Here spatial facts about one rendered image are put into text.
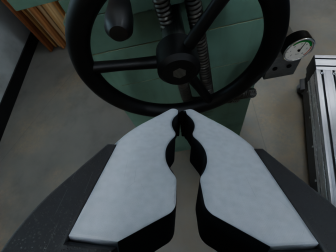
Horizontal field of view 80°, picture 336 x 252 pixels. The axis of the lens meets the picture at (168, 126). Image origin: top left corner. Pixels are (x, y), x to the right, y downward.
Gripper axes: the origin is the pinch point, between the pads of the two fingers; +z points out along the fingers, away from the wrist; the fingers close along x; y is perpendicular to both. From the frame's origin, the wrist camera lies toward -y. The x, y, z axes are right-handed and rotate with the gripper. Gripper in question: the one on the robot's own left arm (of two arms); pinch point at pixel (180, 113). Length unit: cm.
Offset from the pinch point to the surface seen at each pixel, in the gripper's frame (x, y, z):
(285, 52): 24.5, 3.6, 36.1
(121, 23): -4.8, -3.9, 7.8
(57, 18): -87, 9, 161
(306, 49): 29.2, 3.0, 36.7
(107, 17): -5.9, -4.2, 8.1
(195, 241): 13, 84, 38
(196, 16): 2.9, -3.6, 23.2
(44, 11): -93, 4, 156
